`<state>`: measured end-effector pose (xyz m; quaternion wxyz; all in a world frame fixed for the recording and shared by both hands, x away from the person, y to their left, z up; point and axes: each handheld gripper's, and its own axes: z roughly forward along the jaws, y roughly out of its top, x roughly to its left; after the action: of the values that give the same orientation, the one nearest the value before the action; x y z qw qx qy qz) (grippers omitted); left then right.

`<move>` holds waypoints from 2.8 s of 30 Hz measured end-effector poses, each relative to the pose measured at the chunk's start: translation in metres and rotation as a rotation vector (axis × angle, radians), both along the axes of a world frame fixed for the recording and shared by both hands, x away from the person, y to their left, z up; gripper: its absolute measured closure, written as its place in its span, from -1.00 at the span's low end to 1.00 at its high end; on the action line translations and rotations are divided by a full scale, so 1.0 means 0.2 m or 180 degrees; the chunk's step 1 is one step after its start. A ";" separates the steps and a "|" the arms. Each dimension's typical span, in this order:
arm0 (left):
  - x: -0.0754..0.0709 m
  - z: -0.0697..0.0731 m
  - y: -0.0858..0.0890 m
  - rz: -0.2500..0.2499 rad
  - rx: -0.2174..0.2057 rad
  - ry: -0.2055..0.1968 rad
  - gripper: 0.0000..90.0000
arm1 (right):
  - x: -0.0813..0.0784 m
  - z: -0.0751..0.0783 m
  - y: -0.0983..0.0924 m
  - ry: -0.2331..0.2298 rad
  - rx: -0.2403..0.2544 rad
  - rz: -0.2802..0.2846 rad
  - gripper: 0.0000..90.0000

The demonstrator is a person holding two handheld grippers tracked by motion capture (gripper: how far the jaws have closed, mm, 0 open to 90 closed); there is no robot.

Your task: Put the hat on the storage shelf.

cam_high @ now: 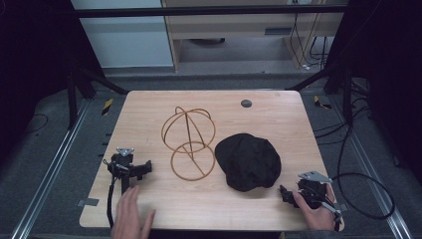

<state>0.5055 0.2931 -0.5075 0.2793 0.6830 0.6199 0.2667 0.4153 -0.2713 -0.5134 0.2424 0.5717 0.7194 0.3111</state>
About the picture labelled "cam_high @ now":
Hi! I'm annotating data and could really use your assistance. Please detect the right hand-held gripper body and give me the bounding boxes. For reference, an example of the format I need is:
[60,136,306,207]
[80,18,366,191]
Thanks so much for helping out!
[296,170,343,223]

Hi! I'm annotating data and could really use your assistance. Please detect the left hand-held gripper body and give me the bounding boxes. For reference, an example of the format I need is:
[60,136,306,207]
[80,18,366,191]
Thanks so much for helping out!
[103,146,141,195]

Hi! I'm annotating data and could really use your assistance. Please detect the gold wire hat stand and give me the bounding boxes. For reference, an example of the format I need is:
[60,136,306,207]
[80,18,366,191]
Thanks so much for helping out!
[160,106,217,182]

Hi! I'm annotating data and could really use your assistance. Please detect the black hat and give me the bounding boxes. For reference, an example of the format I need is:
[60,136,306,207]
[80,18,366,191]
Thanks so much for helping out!
[214,132,283,193]

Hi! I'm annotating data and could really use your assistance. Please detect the person's right hand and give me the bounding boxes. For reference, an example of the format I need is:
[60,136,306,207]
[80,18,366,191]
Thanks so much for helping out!
[292,182,337,232]

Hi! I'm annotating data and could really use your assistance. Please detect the person's left hand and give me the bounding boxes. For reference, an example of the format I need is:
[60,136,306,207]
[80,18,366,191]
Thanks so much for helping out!
[110,184,156,239]

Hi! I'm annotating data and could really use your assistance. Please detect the grey tape piece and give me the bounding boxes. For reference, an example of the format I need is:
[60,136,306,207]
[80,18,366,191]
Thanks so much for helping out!
[77,197,101,208]

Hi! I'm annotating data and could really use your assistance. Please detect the yellow black striped tape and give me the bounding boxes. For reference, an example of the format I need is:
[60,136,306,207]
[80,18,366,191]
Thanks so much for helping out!
[101,98,114,117]
[313,95,332,111]

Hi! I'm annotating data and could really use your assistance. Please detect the black metal stand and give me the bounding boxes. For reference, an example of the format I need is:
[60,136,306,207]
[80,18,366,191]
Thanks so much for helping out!
[66,64,130,131]
[286,61,354,128]

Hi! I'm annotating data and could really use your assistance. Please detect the white cabinet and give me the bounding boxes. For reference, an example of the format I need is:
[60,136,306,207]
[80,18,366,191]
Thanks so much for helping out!
[70,0,175,70]

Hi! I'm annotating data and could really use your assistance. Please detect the dark curtain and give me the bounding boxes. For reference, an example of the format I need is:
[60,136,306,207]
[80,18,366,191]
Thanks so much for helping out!
[326,0,422,187]
[0,0,107,167]

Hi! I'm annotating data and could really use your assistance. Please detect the light wooden desk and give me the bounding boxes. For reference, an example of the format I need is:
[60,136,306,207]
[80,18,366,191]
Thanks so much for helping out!
[160,0,350,73]

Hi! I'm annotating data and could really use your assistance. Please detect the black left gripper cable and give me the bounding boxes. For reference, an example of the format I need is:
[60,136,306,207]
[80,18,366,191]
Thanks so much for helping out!
[105,177,117,229]

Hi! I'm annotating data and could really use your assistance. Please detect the aluminium floor rail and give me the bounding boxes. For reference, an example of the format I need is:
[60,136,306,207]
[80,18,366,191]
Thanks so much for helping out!
[9,98,93,239]
[329,95,416,239]

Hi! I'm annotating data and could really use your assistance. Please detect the black floor cables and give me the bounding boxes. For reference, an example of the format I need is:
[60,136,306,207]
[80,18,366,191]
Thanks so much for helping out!
[313,79,376,147]

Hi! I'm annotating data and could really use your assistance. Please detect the black looped gripper cable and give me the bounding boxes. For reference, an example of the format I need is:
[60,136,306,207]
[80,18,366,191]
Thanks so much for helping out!
[330,122,397,221]

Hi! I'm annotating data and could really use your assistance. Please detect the thin black floor cable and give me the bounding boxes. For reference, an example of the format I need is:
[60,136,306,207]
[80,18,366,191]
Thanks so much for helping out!
[23,113,50,135]

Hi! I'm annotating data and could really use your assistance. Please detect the black cables under desk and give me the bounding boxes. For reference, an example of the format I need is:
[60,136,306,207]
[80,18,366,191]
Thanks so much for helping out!
[289,0,331,72]

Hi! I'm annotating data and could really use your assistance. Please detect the black horizontal frame bar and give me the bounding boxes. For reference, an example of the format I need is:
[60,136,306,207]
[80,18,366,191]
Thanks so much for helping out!
[74,4,347,19]

